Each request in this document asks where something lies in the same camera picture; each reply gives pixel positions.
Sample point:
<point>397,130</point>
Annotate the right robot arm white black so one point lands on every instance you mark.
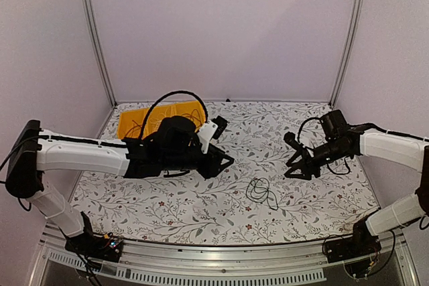
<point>366,139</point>

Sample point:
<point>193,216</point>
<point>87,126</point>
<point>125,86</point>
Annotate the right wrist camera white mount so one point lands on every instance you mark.
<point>290,139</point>

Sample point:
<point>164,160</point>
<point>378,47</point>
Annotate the left aluminium frame post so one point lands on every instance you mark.
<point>91,22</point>

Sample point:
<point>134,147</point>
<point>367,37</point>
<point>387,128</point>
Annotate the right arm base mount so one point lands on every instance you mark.
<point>360,244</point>

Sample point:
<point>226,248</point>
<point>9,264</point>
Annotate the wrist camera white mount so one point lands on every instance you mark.
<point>212,129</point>
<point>290,139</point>

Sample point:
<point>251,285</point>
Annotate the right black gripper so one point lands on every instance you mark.
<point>308,167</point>

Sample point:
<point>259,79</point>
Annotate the yellow bin left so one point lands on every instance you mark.
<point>130,123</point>

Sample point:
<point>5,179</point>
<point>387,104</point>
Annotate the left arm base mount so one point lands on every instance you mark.
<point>107,247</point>

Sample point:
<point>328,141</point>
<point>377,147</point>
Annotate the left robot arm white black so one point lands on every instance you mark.
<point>176,146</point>

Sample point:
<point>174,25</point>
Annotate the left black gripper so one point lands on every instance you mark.
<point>211,168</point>

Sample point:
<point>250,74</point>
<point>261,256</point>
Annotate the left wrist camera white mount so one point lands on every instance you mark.
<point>212,129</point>

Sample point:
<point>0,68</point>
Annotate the floral patterned table mat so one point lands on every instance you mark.
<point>251,202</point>

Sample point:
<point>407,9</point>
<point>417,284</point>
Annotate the aluminium front rail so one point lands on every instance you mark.
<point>154,263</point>

